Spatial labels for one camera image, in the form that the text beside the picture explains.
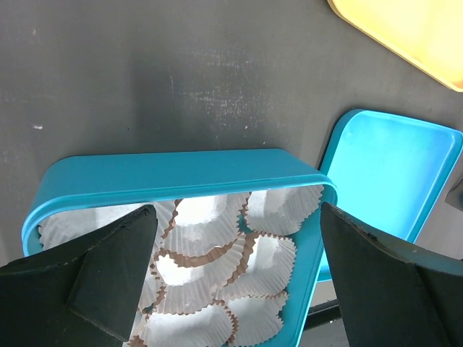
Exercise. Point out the blue tin lid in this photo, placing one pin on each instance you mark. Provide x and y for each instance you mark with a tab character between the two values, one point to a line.
389	170

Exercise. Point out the yellow tray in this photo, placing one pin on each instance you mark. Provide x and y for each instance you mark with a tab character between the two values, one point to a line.
427	34

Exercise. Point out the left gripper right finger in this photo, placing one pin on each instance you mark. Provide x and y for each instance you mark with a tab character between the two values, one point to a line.
391	292

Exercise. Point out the blue cookie tin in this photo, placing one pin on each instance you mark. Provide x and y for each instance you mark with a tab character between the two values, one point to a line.
80	182

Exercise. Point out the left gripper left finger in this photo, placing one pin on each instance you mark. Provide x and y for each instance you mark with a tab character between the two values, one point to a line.
84	292

